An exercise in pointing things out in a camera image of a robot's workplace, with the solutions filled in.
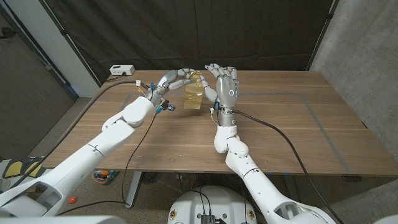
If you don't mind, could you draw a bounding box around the grey table leg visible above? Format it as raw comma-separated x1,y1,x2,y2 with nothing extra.
282,174,299,200
125,170,142,209

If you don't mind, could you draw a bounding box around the gold foil envelope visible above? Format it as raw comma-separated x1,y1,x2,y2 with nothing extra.
183,70,205,110

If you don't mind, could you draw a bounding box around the black backdrop pole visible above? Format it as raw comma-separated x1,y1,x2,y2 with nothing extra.
307,0,340,71
39,0,102,87

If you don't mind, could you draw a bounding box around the orange teal tool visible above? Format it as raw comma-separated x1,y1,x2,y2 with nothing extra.
92,169,119,185

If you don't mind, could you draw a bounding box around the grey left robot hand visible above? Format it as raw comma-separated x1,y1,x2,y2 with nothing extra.
147,68,197,106

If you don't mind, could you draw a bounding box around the thick black cable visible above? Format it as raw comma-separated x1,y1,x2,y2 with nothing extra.
9,80,150,188
232,109,345,224

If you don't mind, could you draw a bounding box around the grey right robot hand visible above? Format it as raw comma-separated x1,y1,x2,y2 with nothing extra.
200,63,240,110

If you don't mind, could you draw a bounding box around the yellow black foot pedal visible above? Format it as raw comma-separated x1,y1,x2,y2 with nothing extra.
2,159,24,179
24,157,44,175

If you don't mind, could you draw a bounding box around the thin black cable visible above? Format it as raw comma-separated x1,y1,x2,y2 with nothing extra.
55,113,158,217

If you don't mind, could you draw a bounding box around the white power strip box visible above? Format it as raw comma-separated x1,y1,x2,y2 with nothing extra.
109,64,136,77

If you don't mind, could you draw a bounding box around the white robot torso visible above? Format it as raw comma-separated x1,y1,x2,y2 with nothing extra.
167,185,257,224

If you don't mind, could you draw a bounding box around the black curtain backdrop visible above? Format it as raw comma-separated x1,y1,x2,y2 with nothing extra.
43,0,335,85

